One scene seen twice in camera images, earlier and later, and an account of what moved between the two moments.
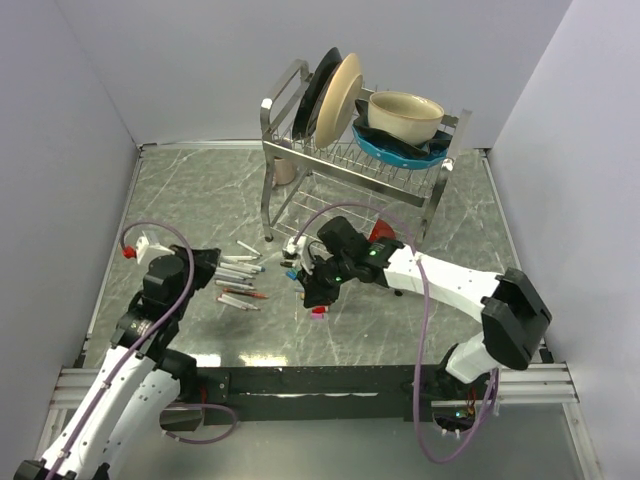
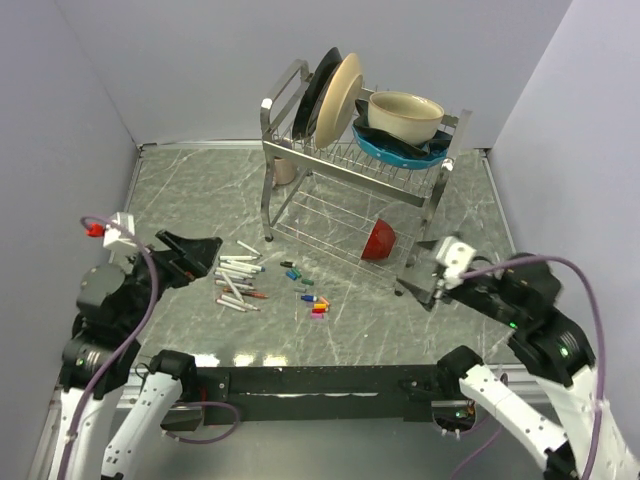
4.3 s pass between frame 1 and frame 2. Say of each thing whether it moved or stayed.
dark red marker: stayed
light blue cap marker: stayed
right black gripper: moved
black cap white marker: stayed
